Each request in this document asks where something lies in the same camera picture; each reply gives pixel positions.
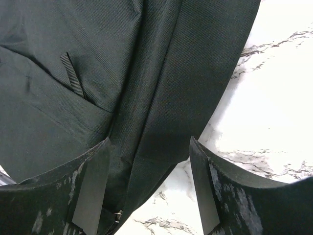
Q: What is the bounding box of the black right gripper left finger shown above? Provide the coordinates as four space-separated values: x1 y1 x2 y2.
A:
0 138 111 235

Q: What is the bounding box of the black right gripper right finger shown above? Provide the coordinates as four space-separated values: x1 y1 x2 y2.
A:
189 138 313 235

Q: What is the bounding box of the black student backpack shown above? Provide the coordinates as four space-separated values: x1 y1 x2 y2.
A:
0 0 260 235

